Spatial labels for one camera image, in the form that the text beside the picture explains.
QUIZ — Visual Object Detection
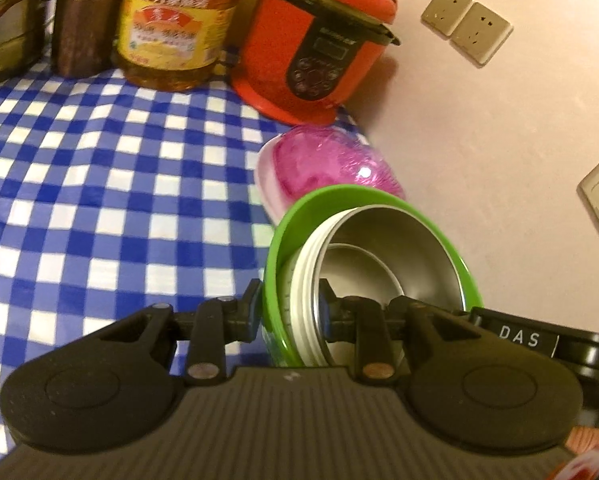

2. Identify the person's right hand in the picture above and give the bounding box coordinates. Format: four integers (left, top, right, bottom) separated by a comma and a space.
565, 426, 599, 455

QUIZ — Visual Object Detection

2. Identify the brown metal canister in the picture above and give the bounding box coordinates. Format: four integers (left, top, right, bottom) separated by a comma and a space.
51, 0, 121, 78

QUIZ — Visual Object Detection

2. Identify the green plastic bowl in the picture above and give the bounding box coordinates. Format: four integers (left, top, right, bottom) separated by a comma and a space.
264, 184, 484, 367

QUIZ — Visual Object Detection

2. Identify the stainless steel bowl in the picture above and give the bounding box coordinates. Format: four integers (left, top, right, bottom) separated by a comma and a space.
301, 204, 467, 369

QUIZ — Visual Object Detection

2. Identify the white ceramic plate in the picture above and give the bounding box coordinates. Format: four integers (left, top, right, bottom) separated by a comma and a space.
252, 134, 295, 226

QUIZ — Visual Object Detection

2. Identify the right beige wall socket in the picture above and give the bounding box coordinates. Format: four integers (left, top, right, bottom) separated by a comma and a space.
450, 2, 514, 66

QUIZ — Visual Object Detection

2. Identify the beige wall socket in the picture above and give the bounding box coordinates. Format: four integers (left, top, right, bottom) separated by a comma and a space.
450, 2, 514, 66
421, 0, 473, 38

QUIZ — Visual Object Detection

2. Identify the large cooking oil bottle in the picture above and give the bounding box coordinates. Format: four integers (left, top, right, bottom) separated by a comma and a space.
115, 0, 240, 92

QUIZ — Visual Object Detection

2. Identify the cream plastic bowl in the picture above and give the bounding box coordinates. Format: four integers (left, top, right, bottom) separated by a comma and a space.
277, 206, 381, 369

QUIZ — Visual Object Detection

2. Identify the large purple glass plate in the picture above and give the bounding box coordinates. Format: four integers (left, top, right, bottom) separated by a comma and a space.
272, 125, 405, 202

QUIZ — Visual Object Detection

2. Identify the left beige wall socket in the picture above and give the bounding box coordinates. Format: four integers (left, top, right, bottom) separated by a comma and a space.
421, 0, 473, 38

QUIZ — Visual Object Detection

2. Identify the blue white checkered tablecloth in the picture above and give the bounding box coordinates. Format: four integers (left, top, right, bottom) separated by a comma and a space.
0, 52, 284, 458

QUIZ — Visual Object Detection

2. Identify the red electric pressure cooker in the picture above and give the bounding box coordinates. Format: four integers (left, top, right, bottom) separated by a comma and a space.
231, 0, 400, 125

